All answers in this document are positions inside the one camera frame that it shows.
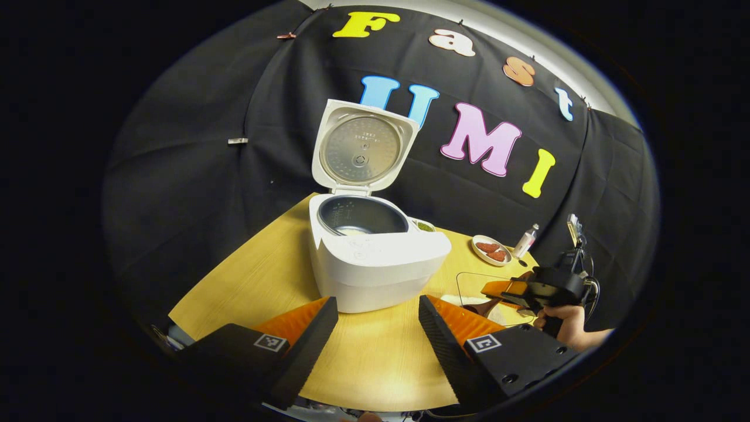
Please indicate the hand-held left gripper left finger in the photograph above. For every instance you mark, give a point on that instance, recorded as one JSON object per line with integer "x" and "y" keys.
{"x": 304, "y": 357}

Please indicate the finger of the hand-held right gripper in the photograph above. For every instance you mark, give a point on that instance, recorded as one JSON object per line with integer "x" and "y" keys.
{"x": 524, "y": 303}
{"x": 504, "y": 288}

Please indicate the white rice cooker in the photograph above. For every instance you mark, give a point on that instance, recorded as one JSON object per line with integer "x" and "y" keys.
{"x": 375, "y": 269}

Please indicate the pink clothes peg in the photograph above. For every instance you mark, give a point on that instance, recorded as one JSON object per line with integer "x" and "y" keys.
{"x": 286, "y": 36}

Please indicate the black backdrop cloth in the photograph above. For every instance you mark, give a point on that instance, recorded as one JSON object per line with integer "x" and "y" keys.
{"x": 187, "y": 176}

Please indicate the red meat slice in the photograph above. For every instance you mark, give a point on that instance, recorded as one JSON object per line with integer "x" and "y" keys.
{"x": 487, "y": 247}
{"x": 498, "y": 256}

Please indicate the white divided grain dish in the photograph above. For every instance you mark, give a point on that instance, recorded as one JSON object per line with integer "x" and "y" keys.
{"x": 426, "y": 226}

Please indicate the white round plate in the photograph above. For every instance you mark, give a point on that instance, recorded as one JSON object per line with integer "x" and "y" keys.
{"x": 477, "y": 258}

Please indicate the clear plastic bottle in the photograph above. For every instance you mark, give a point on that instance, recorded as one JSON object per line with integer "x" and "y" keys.
{"x": 525, "y": 241}

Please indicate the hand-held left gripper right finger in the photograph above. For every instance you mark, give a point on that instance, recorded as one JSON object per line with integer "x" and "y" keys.
{"x": 448, "y": 357}

